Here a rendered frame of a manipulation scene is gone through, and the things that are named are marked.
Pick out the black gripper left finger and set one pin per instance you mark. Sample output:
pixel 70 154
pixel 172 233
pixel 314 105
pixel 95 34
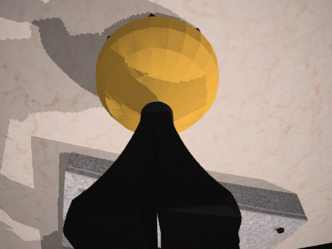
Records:
pixel 119 210

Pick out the golden bell dome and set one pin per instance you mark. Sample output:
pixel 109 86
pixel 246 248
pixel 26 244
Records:
pixel 157 64

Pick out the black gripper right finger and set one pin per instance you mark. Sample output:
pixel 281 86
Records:
pixel 194 210

